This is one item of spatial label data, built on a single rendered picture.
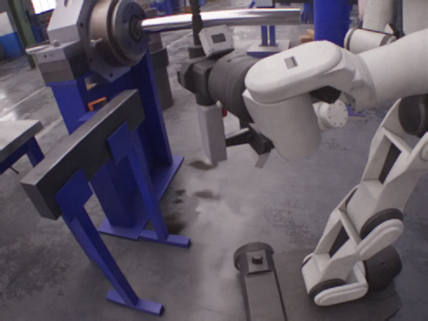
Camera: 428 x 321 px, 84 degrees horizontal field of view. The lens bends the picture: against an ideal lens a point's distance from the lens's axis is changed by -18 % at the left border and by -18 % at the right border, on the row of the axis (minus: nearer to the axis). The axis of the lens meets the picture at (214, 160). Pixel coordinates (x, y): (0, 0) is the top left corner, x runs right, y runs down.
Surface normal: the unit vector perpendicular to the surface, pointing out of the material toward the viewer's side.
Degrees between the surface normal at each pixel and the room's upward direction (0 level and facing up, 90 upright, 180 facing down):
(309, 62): 23
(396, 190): 90
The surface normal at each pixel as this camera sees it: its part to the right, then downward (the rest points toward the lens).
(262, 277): -0.11, -0.81
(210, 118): 0.31, 0.52
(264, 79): -0.44, -0.61
